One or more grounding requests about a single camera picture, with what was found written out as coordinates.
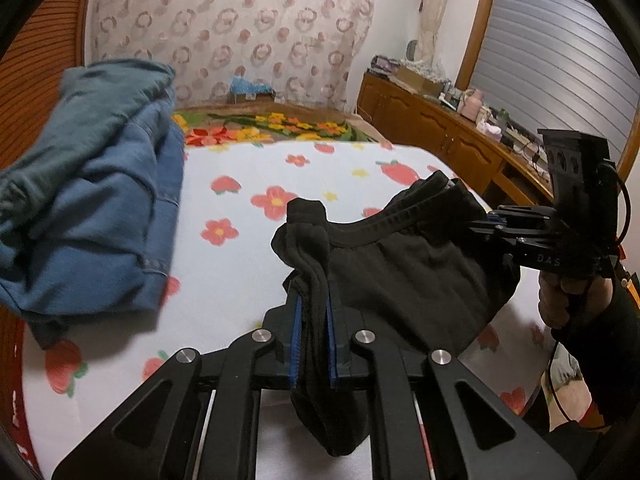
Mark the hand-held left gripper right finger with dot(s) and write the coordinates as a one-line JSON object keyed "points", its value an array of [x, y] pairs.
{"points": [[332, 355]]}

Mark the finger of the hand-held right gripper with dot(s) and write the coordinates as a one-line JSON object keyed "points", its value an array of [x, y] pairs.
{"points": [[525, 230], [525, 213]]}

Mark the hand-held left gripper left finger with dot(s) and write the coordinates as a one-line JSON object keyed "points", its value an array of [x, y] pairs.
{"points": [[296, 340]]}

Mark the black pants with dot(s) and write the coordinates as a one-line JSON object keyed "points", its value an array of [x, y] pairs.
{"points": [[410, 270]]}

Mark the person's right forearm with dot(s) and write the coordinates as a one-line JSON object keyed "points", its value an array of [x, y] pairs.
{"points": [[615, 350]]}

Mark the person's right hand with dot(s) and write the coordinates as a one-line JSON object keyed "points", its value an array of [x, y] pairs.
{"points": [[552, 305]]}

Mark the white strawberry printed blanket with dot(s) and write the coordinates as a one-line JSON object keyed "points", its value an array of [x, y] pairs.
{"points": [[235, 270]]}

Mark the pink bag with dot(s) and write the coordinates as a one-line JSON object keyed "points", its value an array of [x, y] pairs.
{"points": [[473, 104]]}

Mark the wooden cabinet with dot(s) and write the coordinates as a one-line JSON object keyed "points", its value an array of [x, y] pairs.
{"points": [[425, 120]]}

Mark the grey window shutter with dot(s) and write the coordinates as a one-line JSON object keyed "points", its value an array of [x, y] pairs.
{"points": [[560, 60]]}

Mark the pale pink cloth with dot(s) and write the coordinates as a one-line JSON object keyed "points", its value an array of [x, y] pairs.
{"points": [[570, 375]]}

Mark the cardboard box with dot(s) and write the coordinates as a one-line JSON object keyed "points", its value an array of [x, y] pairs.
{"points": [[420, 79]]}

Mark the dark patterned box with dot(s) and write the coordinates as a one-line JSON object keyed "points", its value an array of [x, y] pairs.
{"points": [[385, 65]]}

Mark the blue denim jeans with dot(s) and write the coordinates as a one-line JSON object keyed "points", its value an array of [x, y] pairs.
{"points": [[110, 240]]}

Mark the brown floral blanket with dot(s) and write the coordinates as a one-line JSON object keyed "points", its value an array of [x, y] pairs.
{"points": [[280, 127]]}

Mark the beige window curtain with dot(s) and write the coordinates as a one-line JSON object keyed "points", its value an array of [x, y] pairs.
{"points": [[435, 15]]}

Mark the small blue box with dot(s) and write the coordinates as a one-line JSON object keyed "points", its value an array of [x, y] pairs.
{"points": [[250, 89]]}

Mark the red printed sheet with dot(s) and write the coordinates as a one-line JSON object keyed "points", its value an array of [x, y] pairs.
{"points": [[12, 400]]}

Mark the grey-blue garment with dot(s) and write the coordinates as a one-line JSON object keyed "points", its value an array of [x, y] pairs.
{"points": [[85, 120]]}

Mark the wooden slatted panel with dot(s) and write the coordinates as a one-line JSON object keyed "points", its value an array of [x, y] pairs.
{"points": [[35, 60]]}

